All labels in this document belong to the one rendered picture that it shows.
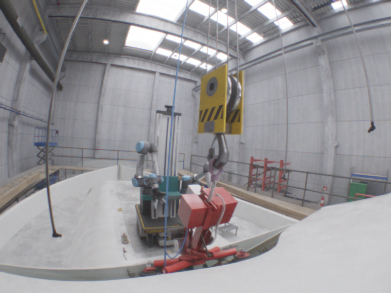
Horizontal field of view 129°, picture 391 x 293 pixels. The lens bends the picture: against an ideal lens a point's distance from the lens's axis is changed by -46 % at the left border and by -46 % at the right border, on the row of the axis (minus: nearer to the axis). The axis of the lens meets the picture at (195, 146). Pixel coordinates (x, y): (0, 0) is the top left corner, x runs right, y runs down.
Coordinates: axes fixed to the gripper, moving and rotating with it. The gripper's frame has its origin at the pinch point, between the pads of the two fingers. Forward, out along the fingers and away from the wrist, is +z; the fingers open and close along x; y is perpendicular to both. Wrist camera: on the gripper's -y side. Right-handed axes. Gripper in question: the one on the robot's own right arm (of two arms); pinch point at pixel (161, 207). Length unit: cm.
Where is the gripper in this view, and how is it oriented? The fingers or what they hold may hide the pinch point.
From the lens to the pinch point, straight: 177.9
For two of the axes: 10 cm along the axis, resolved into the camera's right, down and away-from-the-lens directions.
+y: -7.9, 3.6, 4.9
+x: -5.6, -0.9, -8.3
